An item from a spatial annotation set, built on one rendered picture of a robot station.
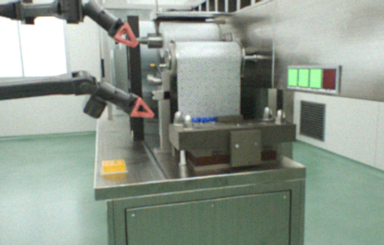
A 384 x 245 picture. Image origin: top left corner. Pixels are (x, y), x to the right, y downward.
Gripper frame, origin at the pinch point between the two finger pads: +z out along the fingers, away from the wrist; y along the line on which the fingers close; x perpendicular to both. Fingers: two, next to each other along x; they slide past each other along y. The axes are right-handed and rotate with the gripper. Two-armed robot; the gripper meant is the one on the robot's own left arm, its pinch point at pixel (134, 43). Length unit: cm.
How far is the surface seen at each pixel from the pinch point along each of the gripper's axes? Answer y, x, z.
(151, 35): -22.7, 9.6, 3.9
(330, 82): 48, 19, 44
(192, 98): 5.6, -2.8, 27.5
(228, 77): 5.6, 11.7, 33.5
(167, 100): -2.5, -8.4, 22.0
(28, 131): -552, -177, -39
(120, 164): 18.0, -34.6, 18.8
